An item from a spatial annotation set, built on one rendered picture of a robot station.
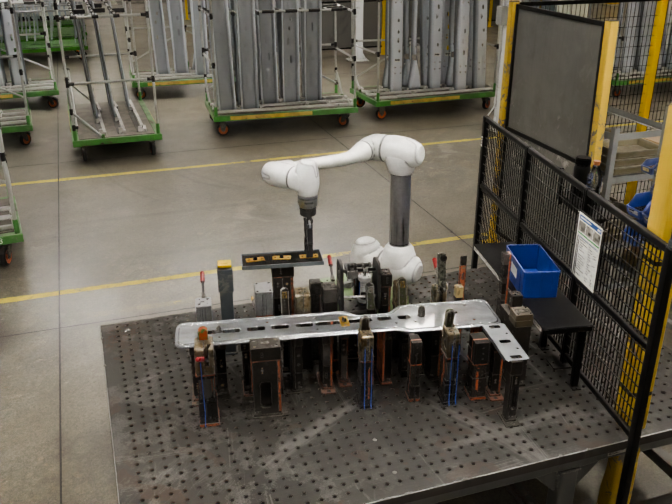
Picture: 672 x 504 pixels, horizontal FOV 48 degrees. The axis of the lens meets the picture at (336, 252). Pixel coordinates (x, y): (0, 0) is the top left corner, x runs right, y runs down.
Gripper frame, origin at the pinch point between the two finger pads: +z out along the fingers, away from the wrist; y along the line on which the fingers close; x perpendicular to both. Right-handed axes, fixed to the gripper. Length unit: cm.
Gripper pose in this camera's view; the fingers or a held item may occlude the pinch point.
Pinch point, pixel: (308, 248)
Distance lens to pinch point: 343.5
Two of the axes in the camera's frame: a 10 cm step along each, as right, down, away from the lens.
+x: 9.9, -0.6, 1.4
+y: 1.6, 4.0, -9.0
